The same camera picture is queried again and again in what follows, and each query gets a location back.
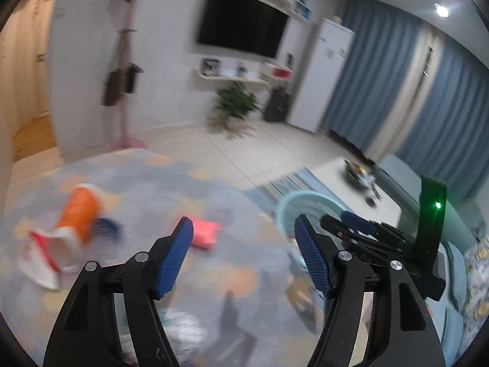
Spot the light blue plastic basket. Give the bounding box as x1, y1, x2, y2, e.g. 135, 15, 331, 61
275, 189, 347, 251

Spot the black hanging bag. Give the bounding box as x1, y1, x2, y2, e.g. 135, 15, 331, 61
124, 63, 143, 95

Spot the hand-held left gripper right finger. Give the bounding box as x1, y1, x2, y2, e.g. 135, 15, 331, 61
294, 213, 447, 367

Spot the striped blue rug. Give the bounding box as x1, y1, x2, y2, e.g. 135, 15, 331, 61
244, 168, 318, 215

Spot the white refrigerator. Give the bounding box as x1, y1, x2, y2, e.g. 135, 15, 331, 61
289, 17, 356, 135

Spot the pink coat rack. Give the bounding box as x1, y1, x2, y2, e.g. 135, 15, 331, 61
110, 0, 148, 150

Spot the blue white patterned wrapper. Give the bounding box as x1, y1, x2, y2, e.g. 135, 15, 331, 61
160, 307, 209, 367

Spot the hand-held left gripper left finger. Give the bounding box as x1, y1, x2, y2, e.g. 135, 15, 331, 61
44, 217, 195, 367

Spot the blue curtain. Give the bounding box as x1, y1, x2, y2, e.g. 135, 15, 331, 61
320, 0, 425, 162
396, 37, 489, 200

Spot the black wall television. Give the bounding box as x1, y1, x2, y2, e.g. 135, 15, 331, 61
195, 0, 289, 59

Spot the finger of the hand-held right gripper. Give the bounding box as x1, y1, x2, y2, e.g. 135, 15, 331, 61
320, 215, 368, 246
341, 210, 383, 236

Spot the blue flat wrapper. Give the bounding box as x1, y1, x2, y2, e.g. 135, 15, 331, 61
93, 217, 121, 240

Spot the dark bowl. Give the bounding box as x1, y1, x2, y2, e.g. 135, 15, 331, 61
343, 159, 377, 191

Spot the red box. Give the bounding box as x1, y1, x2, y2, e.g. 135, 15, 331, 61
269, 66, 293, 81

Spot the picture frame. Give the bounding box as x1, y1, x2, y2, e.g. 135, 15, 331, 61
200, 57, 222, 76

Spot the white coffee table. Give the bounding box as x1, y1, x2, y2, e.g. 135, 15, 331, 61
305, 156, 404, 231

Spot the brown hanging bag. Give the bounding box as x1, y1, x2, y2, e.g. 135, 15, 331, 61
102, 69, 123, 107

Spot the green potted plant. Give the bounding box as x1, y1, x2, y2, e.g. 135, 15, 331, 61
207, 83, 259, 139

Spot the patterned play mat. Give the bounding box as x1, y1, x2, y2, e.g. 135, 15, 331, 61
0, 148, 330, 367

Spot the orange snack bag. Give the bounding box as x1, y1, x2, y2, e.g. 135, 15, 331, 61
56, 185, 102, 246

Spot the black suitcase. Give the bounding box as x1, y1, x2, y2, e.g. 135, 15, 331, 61
264, 87, 290, 123

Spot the white paper bag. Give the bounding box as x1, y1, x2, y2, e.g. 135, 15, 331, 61
17, 228, 82, 291

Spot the red snack packet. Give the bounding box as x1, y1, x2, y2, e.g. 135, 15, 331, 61
190, 217, 222, 251

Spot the patterned cushion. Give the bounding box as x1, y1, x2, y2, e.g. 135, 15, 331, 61
459, 236, 489, 338

